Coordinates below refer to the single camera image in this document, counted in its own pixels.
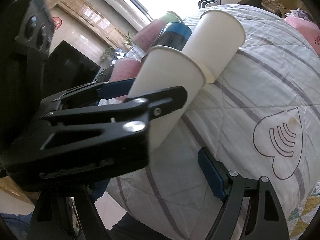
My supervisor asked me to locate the white paper cup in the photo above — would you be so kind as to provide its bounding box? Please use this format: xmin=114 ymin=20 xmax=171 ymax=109
xmin=128 ymin=46 xmax=206 ymax=151
xmin=182 ymin=9 xmax=246 ymax=83

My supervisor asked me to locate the pink small cup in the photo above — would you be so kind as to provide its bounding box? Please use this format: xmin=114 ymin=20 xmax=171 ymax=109
xmin=110 ymin=58 xmax=142 ymax=82

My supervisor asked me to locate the triangle patterned sofa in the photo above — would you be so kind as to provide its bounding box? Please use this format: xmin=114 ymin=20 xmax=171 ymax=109
xmin=287 ymin=181 xmax=319 ymax=239

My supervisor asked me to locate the black television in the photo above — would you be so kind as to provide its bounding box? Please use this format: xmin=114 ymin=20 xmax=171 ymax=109
xmin=43 ymin=40 xmax=100 ymax=98

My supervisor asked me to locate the pink green cylindrical canister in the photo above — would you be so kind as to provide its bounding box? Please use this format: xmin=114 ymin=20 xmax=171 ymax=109
xmin=130 ymin=11 xmax=183 ymax=53

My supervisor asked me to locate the white standing air conditioner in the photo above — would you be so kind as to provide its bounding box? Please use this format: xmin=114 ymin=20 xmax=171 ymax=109
xmin=104 ymin=0 xmax=153 ymax=31

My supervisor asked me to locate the blue black metal can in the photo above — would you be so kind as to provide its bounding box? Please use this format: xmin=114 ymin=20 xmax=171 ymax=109
xmin=152 ymin=22 xmax=192 ymax=51

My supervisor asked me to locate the striped white quilt tablecloth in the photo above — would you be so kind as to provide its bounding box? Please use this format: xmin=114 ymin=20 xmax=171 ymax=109
xmin=107 ymin=5 xmax=319 ymax=239

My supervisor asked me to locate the pink towel on armrest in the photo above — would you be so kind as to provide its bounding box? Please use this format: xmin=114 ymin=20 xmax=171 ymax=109
xmin=284 ymin=16 xmax=320 ymax=54

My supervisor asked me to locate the purple white pillow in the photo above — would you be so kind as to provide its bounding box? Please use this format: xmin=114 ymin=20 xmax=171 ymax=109
xmin=290 ymin=8 xmax=309 ymax=18

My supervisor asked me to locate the red round wall sticker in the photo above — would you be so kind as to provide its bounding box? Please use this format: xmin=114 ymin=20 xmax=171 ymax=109
xmin=52 ymin=16 xmax=62 ymax=30

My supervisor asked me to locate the black camera box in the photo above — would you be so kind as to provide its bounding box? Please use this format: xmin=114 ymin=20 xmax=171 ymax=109
xmin=1 ymin=0 xmax=54 ymax=140

